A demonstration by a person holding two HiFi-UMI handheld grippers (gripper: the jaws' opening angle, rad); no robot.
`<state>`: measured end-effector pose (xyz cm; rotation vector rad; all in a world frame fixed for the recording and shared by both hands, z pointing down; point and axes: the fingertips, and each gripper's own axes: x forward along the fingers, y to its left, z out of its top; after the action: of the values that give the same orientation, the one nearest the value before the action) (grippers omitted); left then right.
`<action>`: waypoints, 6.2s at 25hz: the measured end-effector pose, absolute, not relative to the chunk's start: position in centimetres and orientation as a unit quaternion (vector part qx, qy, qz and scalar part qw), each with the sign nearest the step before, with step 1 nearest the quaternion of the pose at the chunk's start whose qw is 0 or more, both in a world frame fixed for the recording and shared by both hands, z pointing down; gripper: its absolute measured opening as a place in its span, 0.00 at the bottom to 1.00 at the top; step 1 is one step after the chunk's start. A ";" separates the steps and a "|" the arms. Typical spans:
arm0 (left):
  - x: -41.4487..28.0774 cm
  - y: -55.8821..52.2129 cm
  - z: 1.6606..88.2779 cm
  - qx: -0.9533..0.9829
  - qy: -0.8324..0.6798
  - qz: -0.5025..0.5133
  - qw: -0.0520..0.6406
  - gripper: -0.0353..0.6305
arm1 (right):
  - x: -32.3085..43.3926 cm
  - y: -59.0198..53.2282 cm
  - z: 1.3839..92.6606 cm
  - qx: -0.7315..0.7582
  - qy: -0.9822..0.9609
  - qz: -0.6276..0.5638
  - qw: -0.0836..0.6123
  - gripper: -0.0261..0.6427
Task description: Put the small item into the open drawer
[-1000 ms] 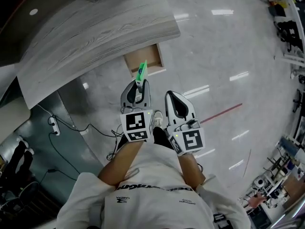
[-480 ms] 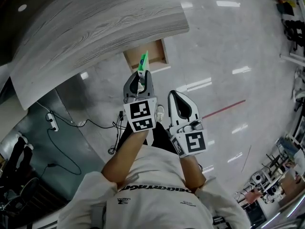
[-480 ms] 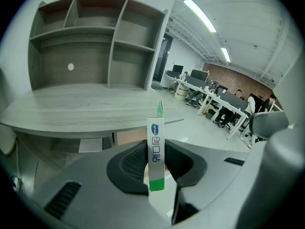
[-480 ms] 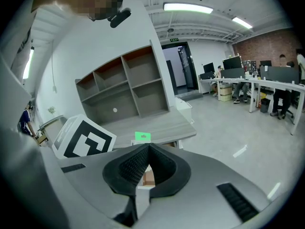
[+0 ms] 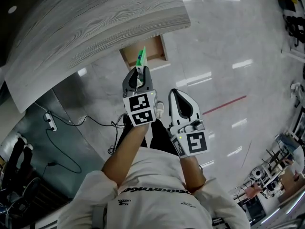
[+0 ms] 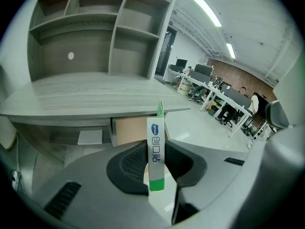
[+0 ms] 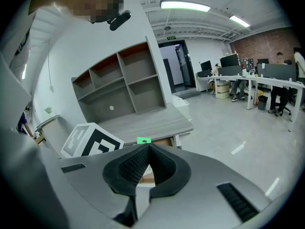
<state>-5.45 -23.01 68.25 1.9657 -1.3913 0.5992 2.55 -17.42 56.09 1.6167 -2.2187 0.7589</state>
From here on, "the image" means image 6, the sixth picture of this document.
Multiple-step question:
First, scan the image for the grey shelf hutch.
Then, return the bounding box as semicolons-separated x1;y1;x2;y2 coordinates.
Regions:
27;0;174;82

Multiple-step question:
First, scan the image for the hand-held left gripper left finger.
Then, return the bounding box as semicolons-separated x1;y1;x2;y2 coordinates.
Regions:
31;139;173;229

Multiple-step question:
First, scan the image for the black display screen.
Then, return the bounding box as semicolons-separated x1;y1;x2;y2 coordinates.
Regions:
258;96;271;119

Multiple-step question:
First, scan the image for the dark grey waste bin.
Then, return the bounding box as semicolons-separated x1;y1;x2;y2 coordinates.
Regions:
208;101;221;117

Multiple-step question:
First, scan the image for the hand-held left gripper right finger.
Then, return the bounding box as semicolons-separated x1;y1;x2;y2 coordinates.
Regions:
164;139;249;229

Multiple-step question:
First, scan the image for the white power cable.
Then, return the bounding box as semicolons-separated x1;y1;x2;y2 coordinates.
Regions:
15;137;22;176

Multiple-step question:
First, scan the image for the white and green carton box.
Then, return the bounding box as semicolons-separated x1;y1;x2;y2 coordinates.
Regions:
142;99;167;192

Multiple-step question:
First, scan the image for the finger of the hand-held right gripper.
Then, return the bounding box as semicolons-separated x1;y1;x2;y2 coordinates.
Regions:
265;100;290;131

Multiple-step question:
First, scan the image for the white cylindrical pedestal table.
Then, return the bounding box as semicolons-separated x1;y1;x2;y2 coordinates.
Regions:
0;118;18;151

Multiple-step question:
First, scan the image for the black framed glass door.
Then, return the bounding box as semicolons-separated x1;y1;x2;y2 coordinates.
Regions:
154;26;177;77

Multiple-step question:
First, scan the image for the cream storage box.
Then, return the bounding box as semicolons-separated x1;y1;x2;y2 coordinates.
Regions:
177;82;192;96

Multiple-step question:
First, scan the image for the long ceiling light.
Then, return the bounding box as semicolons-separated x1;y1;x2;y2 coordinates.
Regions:
225;42;237;60
187;0;223;28

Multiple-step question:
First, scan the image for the long white office desk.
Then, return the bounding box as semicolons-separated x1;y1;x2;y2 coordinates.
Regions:
166;68;254;138

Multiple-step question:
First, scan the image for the white equipment rack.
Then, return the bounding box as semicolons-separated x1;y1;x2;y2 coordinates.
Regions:
241;118;275;150

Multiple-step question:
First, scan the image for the dark grey desk partition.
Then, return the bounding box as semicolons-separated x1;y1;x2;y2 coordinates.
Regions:
220;84;252;107
188;70;211;83

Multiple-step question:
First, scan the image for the white power strip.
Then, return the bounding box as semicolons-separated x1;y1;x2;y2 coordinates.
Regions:
10;170;20;191

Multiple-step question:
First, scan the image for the grey wooden desk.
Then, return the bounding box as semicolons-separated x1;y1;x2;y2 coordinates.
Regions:
0;72;192;163

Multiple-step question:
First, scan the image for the white flat panel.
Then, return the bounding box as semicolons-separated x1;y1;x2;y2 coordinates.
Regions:
77;130;103;146

